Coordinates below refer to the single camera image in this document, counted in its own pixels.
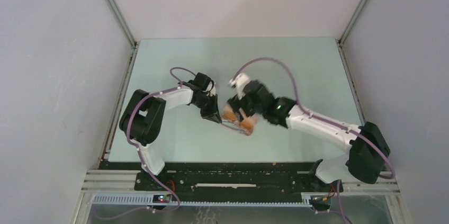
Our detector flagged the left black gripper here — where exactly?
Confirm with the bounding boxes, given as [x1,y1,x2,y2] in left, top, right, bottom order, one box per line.
[193,94,221,124]

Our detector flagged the pink glasses case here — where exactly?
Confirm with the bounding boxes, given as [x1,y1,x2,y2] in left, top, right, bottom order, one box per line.
[221,108,258,137]

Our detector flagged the orange tinted sunglasses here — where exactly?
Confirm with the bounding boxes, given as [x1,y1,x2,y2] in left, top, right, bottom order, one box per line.
[223,109,254,136]

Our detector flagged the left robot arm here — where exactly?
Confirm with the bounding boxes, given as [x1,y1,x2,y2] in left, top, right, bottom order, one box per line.
[119,73,222,191]

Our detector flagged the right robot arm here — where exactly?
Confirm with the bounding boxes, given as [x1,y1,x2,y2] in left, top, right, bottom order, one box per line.
[223,77,390,191]

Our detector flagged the left controller board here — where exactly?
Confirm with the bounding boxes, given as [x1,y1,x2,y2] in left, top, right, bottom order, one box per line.
[152,194,172,203]

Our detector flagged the controller board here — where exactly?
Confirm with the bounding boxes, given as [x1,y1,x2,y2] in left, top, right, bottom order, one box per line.
[152,194,172,203]
[310,196,331,205]

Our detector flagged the right controller board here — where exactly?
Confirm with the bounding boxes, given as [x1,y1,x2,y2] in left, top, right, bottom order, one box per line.
[310,196,331,205]

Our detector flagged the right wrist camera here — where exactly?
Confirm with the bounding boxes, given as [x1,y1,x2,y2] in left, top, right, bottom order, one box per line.
[228,73,250,97]

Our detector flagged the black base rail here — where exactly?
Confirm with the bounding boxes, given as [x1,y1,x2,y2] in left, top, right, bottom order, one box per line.
[134,160,343,204]

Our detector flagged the white cable duct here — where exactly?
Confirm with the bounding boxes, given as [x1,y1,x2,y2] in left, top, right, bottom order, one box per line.
[91,193,311,207]

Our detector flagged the aluminium extrusion rail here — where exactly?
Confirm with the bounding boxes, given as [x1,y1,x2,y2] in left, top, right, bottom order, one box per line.
[341,176,400,195]

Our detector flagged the right aluminium frame post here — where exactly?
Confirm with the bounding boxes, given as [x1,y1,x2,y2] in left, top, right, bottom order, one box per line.
[338,0,369,47]

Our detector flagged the aluminium frame post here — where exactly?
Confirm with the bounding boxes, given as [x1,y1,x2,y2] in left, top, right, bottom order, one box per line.
[105,0,137,49]
[338,0,369,47]

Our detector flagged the left aluminium frame post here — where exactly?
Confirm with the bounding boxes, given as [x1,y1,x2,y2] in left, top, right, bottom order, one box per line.
[105,0,137,49]

